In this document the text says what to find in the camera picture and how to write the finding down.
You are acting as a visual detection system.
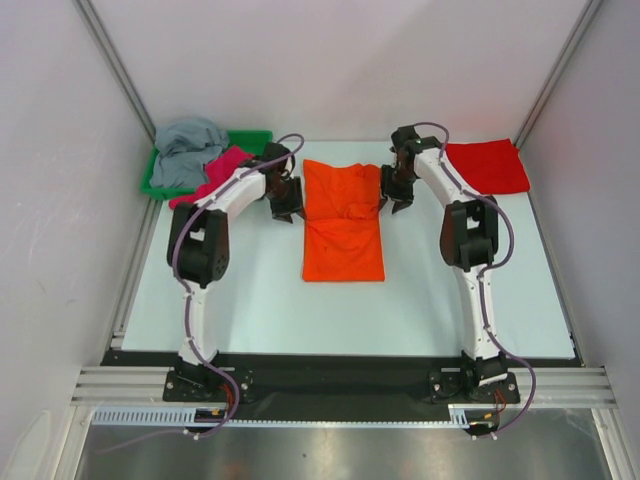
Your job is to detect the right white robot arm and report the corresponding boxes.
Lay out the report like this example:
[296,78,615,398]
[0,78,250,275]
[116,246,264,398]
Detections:
[380,122,508,401]

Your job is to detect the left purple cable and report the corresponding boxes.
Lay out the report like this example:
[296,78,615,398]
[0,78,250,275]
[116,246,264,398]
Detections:
[92,132,305,454]

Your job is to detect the aluminium corner post left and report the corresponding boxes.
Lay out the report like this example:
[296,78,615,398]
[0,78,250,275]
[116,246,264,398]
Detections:
[72,0,156,141]

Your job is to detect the aluminium frame rail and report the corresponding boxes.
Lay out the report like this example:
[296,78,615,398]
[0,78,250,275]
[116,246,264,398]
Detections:
[71,366,169,406]

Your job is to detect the magenta t-shirt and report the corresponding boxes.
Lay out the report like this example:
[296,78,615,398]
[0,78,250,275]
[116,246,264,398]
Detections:
[168,146,254,210]

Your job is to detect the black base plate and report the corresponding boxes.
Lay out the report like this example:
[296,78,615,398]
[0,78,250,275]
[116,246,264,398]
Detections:
[100,350,580,423]

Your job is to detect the aluminium corner post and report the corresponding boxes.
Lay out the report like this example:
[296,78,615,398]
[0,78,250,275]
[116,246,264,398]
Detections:
[513,0,607,149]
[72,0,156,141]

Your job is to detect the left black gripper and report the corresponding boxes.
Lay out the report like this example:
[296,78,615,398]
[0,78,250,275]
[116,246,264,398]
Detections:
[266,175,306,224]

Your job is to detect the grey t-shirt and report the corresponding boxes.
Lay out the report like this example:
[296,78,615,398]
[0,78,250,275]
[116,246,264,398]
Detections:
[149,117,230,189]

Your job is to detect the green plastic bin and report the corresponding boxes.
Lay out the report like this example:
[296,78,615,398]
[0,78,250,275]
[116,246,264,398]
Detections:
[139,129,274,202]

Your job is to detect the orange t-shirt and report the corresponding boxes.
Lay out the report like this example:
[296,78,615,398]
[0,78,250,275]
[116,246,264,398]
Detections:
[302,159,385,283]

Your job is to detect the folded red t-shirt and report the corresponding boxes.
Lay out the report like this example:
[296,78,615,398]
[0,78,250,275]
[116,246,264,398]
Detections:
[446,139,531,195]

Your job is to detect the aluminium corner post right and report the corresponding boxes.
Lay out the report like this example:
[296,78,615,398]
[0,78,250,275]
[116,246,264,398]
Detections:
[513,0,607,149]

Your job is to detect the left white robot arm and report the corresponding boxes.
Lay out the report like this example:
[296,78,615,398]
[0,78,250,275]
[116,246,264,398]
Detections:
[163,134,305,402]

